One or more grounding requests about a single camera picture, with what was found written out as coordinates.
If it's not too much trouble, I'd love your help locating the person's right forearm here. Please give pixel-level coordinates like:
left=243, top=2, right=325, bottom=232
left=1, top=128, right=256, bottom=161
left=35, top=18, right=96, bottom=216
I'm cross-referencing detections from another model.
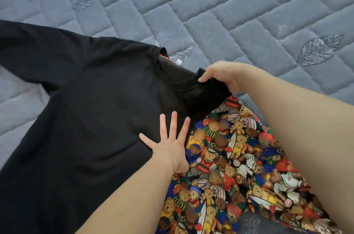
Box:
left=238, top=65, right=354, bottom=234

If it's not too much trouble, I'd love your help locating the person's left forearm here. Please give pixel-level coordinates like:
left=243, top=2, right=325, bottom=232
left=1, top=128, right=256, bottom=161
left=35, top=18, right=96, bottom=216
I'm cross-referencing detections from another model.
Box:
left=74, top=154, right=175, bottom=234

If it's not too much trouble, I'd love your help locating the black colourful patterned sweatshirt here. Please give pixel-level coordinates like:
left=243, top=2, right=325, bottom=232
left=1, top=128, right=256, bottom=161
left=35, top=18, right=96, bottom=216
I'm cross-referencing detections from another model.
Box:
left=0, top=20, right=344, bottom=234

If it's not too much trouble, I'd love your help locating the person's left hand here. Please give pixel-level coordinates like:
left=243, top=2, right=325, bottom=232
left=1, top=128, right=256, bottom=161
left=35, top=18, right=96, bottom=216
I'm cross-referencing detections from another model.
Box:
left=138, top=111, right=191, bottom=175

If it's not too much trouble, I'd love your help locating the person's right hand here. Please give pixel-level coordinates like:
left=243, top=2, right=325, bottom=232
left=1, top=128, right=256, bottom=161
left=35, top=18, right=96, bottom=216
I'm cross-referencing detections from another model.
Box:
left=198, top=61, right=252, bottom=94

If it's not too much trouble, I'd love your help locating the grey quilted mattress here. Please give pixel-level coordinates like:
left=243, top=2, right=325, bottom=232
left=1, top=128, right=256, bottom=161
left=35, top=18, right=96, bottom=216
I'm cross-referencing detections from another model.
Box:
left=0, top=0, right=354, bottom=234

